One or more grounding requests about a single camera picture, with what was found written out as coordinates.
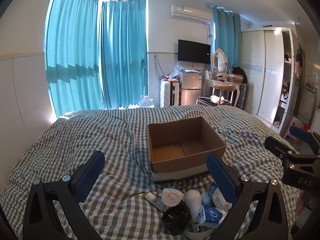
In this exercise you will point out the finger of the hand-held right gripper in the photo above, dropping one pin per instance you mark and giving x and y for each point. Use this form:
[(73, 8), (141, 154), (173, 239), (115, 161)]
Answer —
[(301, 133), (277, 146)]

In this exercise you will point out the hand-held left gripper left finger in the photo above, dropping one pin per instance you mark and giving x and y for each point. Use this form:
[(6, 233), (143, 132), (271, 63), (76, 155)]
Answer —
[(90, 177)]

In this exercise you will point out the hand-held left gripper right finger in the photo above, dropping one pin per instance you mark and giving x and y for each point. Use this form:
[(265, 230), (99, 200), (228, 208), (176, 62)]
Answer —
[(222, 177)]

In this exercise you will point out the white roll-on bottle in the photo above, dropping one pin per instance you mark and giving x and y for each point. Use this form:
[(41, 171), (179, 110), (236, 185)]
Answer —
[(193, 201)]

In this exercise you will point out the blue white tissue packet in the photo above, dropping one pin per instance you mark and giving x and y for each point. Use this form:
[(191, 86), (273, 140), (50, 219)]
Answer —
[(211, 215)]

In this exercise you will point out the brown cardboard box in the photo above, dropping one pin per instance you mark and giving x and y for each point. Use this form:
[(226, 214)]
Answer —
[(175, 165)]

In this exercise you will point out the white round capped container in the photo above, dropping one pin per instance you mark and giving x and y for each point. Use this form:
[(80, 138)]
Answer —
[(171, 197)]

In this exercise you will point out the black jar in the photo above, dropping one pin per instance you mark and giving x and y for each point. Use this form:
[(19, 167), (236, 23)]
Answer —
[(176, 218)]

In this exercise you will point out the white tube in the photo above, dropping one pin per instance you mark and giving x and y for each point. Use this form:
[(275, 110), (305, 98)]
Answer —
[(155, 200)]

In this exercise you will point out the person's right forearm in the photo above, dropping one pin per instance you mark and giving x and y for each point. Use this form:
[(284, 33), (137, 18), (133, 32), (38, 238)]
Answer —
[(303, 202)]

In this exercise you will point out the red bag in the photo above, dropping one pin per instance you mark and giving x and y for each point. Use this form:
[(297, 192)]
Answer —
[(305, 126)]

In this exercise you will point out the pink plastic stool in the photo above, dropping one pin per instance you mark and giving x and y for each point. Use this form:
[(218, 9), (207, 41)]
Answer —
[(291, 123)]

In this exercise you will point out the grey checked blanket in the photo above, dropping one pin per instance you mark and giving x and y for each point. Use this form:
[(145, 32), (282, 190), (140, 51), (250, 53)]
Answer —
[(100, 130)]

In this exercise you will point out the grey suitcase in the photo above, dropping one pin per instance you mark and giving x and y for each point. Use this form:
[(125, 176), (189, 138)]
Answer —
[(243, 96)]

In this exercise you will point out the white round lid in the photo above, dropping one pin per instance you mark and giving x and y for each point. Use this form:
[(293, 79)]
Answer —
[(197, 233)]

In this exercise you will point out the white sliding wardrobe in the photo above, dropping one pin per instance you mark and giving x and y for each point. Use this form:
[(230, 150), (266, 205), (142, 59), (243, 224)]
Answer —
[(267, 75)]

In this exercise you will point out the hanging pink clothes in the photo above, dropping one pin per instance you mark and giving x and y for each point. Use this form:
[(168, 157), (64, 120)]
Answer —
[(297, 63)]

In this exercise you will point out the wooden chair black seat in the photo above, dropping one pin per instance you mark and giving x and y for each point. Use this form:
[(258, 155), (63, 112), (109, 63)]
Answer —
[(205, 101)]

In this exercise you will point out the wooden box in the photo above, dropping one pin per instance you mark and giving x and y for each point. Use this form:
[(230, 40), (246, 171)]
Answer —
[(233, 78)]

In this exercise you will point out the black bag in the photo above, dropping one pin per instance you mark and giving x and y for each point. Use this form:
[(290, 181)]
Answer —
[(240, 72)]

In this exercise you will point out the white dressing table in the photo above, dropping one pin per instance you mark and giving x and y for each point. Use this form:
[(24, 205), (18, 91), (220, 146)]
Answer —
[(222, 83)]

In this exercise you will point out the silver mini fridge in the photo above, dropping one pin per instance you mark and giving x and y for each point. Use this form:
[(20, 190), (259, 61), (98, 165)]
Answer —
[(190, 90)]

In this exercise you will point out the large water jug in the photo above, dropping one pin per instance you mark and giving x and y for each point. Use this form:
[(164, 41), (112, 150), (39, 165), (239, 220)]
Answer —
[(146, 102)]

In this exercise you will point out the white suitcase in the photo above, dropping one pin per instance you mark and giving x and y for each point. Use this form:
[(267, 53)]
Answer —
[(168, 93)]

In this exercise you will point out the white oval vanity mirror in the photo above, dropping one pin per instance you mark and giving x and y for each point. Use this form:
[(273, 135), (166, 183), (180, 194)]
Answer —
[(218, 61)]

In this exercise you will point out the clear plastic bag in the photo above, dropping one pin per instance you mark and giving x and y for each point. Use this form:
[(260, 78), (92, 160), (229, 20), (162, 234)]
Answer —
[(176, 71)]

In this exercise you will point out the narrow teal curtain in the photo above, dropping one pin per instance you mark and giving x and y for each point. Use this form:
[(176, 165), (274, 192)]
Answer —
[(226, 37)]

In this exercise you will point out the wide teal curtain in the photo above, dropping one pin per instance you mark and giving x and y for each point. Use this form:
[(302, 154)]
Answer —
[(72, 55)]

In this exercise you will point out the white air conditioner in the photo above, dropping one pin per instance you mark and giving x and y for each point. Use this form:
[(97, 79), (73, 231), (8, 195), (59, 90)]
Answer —
[(190, 11)]

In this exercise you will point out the black wall television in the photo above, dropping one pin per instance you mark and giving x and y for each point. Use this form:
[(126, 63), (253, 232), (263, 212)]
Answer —
[(193, 52)]

